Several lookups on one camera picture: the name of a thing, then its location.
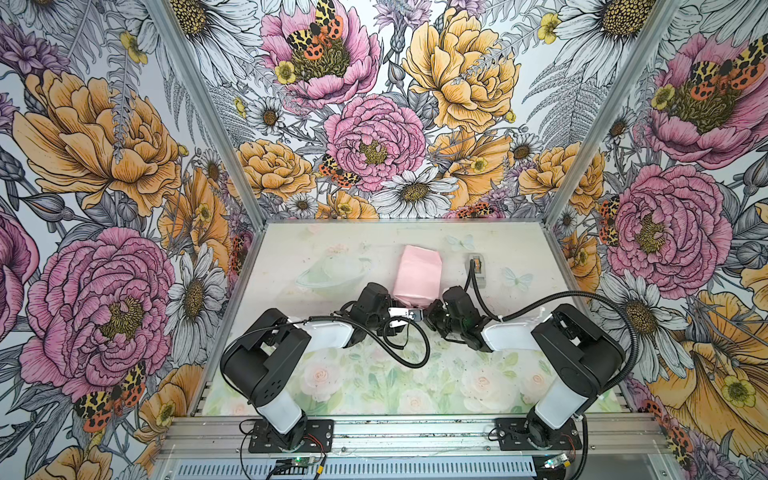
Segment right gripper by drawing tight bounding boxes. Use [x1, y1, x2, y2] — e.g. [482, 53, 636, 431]
[418, 299, 465, 340]

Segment purple wrapping paper sheet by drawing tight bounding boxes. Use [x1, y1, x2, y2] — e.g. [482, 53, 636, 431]
[392, 245, 443, 308]

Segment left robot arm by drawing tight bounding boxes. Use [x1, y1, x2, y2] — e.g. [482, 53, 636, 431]
[219, 282, 431, 449]

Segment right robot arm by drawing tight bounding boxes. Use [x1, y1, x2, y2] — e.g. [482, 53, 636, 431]
[424, 287, 639, 447]

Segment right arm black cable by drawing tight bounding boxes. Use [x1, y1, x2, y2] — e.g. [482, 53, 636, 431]
[465, 266, 640, 392]

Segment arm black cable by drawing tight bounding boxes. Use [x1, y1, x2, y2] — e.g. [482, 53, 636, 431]
[465, 266, 640, 392]
[300, 306, 434, 370]

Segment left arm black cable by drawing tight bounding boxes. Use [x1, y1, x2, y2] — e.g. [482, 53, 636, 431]
[300, 306, 434, 370]

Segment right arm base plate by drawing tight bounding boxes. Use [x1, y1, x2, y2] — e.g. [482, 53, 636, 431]
[487, 417, 582, 453]

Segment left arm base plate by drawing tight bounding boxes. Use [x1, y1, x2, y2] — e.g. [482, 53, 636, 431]
[247, 418, 335, 454]

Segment aluminium front rail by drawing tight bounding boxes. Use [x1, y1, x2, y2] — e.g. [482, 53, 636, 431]
[150, 413, 684, 479]

